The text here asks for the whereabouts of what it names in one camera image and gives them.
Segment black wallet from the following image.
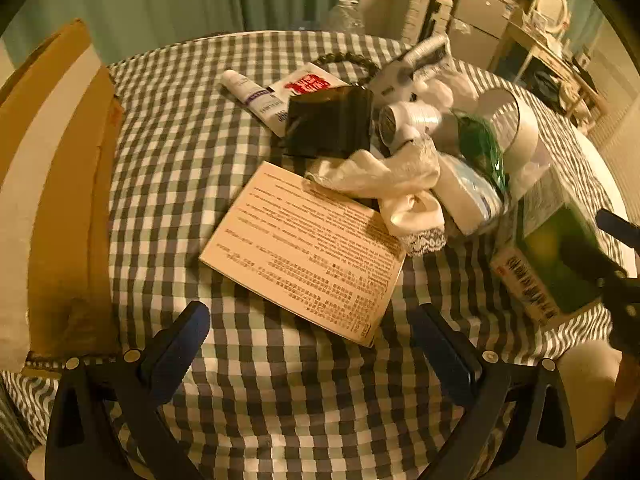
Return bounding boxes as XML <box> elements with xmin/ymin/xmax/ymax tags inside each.
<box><xmin>285</xmin><ymin>86</ymin><xmax>375</xmax><ymax>158</ymax></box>

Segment grey mini fridge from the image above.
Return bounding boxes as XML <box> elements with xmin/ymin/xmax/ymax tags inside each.
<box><xmin>447</xmin><ymin>0</ymin><xmax>523</xmax><ymax>68</ymax></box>

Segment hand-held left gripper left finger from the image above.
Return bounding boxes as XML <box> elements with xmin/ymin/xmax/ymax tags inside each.
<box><xmin>45</xmin><ymin>301</ymin><xmax>211</xmax><ymax>480</ymax></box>

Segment white lace sock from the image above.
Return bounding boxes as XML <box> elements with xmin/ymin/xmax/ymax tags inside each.
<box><xmin>305</xmin><ymin>137</ymin><xmax>441</xmax><ymax>198</ymax></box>
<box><xmin>377</xmin><ymin>192</ymin><xmax>447</xmax><ymax>257</ymax></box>

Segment white oval mirror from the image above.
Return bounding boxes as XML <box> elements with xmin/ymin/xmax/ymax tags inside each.
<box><xmin>530</xmin><ymin>0</ymin><xmax>571</xmax><ymax>36</ymax></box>

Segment white plastic wrapper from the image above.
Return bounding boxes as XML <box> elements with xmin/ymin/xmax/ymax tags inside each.
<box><xmin>415</xmin><ymin>67</ymin><xmax>476</xmax><ymax>116</ymax></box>

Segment printed paper booklet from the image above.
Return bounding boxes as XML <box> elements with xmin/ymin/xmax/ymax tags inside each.
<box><xmin>199</xmin><ymin>161</ymin><xmax>407</xmax><ymax>348</ymax></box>

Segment white cream tube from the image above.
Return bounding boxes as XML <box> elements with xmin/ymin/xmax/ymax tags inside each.
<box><xmin>221</xmin><ymin>70</ymin><xmax>291</xmax><ymax>137</ymax></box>

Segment clear water jug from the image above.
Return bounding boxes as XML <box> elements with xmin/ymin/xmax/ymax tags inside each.
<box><xmin>327</xmin><ymin>0</ymin><xmax>366</xmax><ymax>36</ymax></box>

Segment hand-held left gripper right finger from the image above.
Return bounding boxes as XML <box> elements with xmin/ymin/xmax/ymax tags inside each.
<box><xmin>411</xmin><ymin>302</ymin><xmax>578</xmax><ymax>480</ymax></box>

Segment black bag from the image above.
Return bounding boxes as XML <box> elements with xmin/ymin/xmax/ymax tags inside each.
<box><xmin>532</xmin><ymin>67</ymin><xmax>568</xmax><ymax>106</ymax></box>

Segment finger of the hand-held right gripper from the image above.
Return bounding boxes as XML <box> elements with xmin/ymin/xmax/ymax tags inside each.
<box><xmin>596</xmin><ymin>209</ymin><xmax>640</xmax><ymax>252</ymax></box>
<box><xmin>562</xmin><ymin>240</ymin><xmax>630</xmax><ymax>281</ymax></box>

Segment white dressing table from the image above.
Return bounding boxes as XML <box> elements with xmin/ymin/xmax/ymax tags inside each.
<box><xmin>492</xmin><ymin>20</ymin><xmax>601</xmax><ymax>116</ymax></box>

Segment blue white tissue pack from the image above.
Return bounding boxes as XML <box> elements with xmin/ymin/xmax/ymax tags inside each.
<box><xmin>435</xmin><ymin>152</ymin><xmax>506</xmax><ymax>233</ymax></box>

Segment white tape roll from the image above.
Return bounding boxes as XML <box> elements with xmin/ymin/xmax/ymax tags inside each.
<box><xmin>475</xmin><ymin>88</ymin><xmax>541</xmax><ymax>181</ymax></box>

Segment checkered tablecloth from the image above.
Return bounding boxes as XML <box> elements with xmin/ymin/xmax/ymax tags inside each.
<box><xmin>0</xmin><ymin>30</ymin><xmax>632</xmax><ymax>480</ymax></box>

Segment green foil packet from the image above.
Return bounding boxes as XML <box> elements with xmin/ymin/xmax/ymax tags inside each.
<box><xmin>452</xmin><ymin>110</ymin><xmax>511</xmax><ymax>191</ymax></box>

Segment white cylindrical device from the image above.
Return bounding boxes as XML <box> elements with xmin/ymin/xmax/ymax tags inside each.
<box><xmin>377</xmin><ymin>101</ymin><xmax>443</xmax><ymax>153</ymax></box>

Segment green medicine box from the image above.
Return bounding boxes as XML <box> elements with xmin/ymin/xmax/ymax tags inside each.
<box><xmin>490</xmin><ymin>170</ymin><xmax>621</xmax><ymax>326</ymax></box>

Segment dark beaded bracelet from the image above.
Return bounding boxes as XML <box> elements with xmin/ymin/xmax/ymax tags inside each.
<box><xmin>312</xmin><ymin>51</ymin><xmax>378</xmax><ymax>91</ymax></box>

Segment white suitcase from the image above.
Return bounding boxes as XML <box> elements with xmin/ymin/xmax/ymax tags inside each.
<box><xmin>400</xmin><ymin>0</ymin><xmax>437</xmax><ymax>43</ymax></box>

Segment red print sachet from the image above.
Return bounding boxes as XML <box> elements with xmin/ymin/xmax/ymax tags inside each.
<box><xmin>270</xmin><ymin>62</ymin><xmax>348</xmax><ymax>98</ymax></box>

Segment brown cardboard box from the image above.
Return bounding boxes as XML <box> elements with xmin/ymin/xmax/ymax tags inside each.
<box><xmin>0</xmin><ymin>19</ymin><xmax>126</xmax><ymax>376</ymax></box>

